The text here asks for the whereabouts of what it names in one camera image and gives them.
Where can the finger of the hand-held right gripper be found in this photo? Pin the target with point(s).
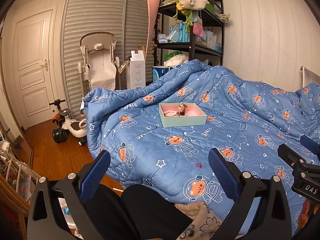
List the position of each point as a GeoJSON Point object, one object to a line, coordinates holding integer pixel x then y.
{"type": "Point", "coordinates": [311, 143]}
{"type": "Point", "coordinates": [287, 152]}

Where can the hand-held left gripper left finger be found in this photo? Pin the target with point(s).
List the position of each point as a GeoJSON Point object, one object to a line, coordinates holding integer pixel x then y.
{"type": "Point", "coordinates": [97, 172]}

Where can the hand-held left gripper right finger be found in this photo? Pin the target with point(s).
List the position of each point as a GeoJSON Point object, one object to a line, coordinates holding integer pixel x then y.
{"type": "Point", "coordinates": [222, 172]}

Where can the green jewelry box pink lining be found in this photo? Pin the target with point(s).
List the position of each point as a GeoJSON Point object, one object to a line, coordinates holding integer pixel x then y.
{"type": "Point", "coordinates": [185, 122]}

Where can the person's right hand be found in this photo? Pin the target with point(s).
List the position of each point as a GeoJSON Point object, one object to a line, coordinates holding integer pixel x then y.
{"type": "Point", "coordinates": [303, 215]}

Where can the white ride-on toy car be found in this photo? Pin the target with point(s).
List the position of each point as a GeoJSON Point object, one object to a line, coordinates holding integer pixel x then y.
{"type": "Point", "coordinates": [73, 126]}

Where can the beige floral quilted cloth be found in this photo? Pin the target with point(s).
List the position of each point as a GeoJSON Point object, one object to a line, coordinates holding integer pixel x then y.
{"type": "Point", "coordinates": [200, 220]}

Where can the black orange balance bike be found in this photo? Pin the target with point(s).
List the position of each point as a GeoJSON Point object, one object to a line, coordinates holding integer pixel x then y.
{"type": "Point", "coordinates": [58, 133]}

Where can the blue astronaut bear printed blanket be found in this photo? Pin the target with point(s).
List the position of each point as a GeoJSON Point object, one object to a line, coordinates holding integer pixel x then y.
{"type": "Point", "coordinates": [150, 155]}

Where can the person's black trousers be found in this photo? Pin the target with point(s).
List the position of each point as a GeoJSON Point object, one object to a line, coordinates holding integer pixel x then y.
{"type": "Point", "coordinates": [145, 212]}

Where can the wooden side cabinet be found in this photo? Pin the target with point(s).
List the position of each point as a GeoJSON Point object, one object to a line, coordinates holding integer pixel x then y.
{"type": "Point", "coordinates": [15, 200]}

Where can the white baby high chair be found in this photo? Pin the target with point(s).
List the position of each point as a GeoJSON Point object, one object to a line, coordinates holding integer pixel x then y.
{"type": "Point", "coordinates": [101, 67]}

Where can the tall white carton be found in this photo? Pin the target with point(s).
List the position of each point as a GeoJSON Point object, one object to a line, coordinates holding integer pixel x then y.
{"type": "Point", "coordinates": [136, 72]}

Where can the blue tissue pack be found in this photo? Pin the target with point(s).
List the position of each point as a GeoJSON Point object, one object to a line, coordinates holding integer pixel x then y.
{"type": "Point", "coordinates": [158, 73]}

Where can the white fluffy bundle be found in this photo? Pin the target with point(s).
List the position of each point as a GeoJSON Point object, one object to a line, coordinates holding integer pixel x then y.
{"type": "Point", "coordinates": [176, 60]}

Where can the white panelled door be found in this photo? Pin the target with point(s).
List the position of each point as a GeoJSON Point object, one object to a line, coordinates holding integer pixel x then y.
{"type": "Point", "coordinates": [32, 67]}

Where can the black metal shelf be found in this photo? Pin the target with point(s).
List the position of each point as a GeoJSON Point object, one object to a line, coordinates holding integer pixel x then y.
{"type": "Point", "coordinates": [192, 52]}

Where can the small teal container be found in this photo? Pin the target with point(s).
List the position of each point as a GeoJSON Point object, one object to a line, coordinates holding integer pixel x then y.
{"type": "Point", "coordinates": [218, 47]}

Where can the beige louvered closet door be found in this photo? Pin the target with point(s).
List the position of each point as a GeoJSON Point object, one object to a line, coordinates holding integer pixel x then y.
{"type": "Point", "coordinates": [75, 42]}

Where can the white plastic basket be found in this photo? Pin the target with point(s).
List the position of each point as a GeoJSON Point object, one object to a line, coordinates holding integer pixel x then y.
{"type": "Point", "coordinates": [210, 40]}

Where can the dried dark flower stem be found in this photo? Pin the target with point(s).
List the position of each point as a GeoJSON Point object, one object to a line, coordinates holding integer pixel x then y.
{"type": "Point", "coordinates": [155, 47]}

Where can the teal plastic bottle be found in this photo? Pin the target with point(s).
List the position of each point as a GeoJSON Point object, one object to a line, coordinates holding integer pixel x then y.
{"type": "Point", "coordinates": [185, 34]}
{"type": "Point", "coordinates": [178, 33]}

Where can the small white box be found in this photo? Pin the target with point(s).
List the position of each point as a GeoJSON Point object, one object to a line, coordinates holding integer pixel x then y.
{"type": "Point", "coordinates": [163, 38]}

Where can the crumpled beige cloth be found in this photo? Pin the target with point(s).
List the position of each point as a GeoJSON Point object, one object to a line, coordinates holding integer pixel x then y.
{"type": "Point", "coordinates": [223, 17]}

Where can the green storage box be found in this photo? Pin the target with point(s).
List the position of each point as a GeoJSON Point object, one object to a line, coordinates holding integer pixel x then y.
{"type": "Point", "coordinates": [212, 8]}

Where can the green frog plush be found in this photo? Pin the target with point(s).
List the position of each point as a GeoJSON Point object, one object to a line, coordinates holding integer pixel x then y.
{"type": "Point", "coordinates": [183, 11]}

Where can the pink paper cone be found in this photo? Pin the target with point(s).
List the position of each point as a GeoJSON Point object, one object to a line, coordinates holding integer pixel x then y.
{"type": "Point", "coordinates": [152, 10]}

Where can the white mesh frame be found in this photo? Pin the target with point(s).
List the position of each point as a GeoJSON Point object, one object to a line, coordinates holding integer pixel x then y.
{"type": "Point", "coordinates": [311, 76]}

